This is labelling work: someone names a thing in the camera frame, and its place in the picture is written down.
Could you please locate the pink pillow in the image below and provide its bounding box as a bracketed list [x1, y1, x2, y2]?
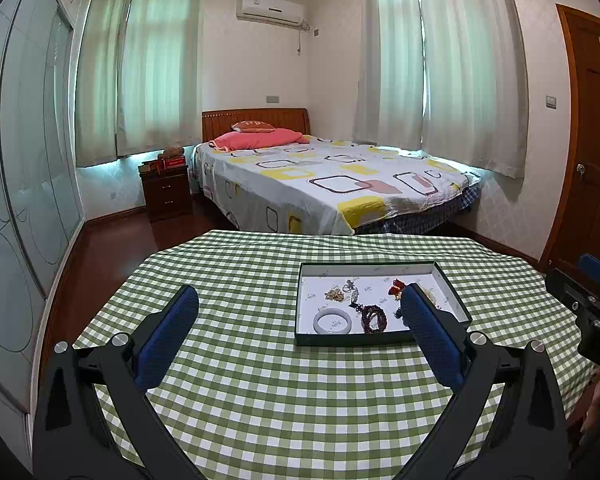
[209, 128, 305, 152]

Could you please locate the blue plaid bed sheet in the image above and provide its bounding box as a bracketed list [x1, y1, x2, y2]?
[355, 187, 481, 235]

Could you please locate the green box with white lining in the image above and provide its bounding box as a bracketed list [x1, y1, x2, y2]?
[294, 261, 474, 347]

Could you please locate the glass sliding wardrobe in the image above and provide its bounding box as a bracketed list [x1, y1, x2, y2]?
[0, 0, 87, 461]

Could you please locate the dark red bead bracelet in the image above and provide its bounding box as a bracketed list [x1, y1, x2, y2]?
[357, 303, 389, 335]

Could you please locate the wooden bed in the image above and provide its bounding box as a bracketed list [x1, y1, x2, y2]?
[192, 108, 483, 236]

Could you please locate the narrow white curtain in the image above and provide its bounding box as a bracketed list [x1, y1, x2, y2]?
[352, 0, 426, 149]
[74, 0, 134, 169]

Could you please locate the red embroidered pillow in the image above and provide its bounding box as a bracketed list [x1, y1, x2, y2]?
[230, 120, 276, 134]

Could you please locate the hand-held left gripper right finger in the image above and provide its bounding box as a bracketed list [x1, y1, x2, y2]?
[399, 282, 572, 480]

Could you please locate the silver charm necklace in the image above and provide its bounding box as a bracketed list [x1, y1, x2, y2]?
[342, 279, 366, 309]

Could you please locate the wide white curtain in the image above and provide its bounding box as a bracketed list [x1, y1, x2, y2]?
[115, 0, 211, 159]
[412, 0, 529, 181]

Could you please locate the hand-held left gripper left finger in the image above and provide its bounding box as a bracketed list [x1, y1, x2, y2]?
[32, 284, 201, 480]

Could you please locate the dark wooden nightstand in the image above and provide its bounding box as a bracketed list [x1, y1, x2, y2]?
[139, 164, 192, 224]

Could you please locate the white air conditioner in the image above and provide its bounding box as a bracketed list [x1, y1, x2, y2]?
[235, 0, 306, 28]

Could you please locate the brown wooden door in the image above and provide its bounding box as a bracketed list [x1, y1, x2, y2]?
[538, 3, 600, 282]

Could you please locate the green checkered tablecloth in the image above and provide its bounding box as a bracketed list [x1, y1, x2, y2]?
[72, 228, 599, 480]

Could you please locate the white jade bangle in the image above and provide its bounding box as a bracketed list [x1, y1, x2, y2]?
[313, 308, 354, 335]

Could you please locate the printed white bedspread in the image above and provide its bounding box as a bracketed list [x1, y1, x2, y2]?
[193, 135, 483, 236]

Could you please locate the person's right hand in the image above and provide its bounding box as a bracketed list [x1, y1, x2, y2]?
[580, 366, 600, 437]

